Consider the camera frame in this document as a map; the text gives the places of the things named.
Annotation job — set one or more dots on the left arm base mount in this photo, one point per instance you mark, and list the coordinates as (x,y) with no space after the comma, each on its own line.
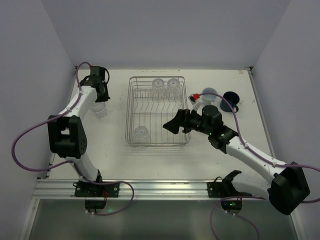
(85,188)

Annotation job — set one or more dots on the right controller box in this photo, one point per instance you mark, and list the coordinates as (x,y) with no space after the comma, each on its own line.
(232,206)

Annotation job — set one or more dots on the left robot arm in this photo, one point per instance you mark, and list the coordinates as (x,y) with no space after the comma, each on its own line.
(67,137)

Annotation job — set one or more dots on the light grey footed cup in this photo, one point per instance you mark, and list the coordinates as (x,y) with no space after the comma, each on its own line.
(208,96)

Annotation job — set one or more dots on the clear glass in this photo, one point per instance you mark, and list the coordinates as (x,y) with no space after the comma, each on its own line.
(158,89)
(99,109)
(141,135)
(173,88)

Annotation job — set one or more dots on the left controller box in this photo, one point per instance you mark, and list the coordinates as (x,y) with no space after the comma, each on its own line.
(94,205)

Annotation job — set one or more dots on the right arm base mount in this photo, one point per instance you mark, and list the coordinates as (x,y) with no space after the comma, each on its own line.
(223,187)

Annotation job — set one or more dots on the metal wire dish rack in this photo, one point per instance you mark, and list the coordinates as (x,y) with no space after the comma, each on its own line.
(153,112)

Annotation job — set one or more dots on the controller box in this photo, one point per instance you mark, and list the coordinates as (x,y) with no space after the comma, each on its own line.
(232,206)
(94,205)

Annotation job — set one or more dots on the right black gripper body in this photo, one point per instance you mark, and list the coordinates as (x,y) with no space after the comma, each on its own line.
(184,120)

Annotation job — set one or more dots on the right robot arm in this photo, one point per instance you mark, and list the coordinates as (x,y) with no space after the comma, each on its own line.
(285,186)

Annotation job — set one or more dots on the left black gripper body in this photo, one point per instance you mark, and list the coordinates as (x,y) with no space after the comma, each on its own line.
(102,92)

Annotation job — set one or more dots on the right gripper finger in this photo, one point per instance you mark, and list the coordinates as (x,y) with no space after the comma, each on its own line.
(182,116)
(174,125)

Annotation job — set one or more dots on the dark blue ceramic mug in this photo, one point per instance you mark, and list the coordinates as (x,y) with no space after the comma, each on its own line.
(231,102)

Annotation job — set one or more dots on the aluminium front rail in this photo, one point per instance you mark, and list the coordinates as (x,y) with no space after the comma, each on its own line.
(64,189)

